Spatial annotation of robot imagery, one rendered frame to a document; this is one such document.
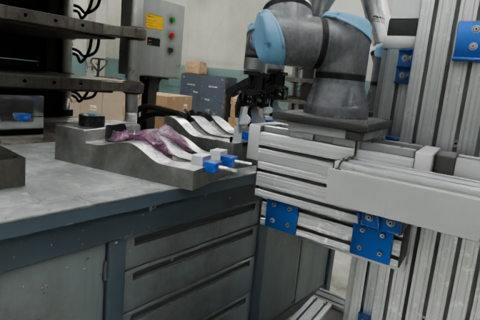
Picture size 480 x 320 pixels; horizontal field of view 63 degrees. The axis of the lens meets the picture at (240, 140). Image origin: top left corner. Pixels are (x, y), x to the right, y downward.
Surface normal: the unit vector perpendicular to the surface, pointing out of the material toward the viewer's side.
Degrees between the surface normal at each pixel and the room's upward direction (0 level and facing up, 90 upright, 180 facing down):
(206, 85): 90
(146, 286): 90
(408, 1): 90
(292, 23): 66
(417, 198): 90
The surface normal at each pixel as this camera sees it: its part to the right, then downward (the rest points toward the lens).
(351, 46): 0.14, 0.17
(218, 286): 0.75, 0.17
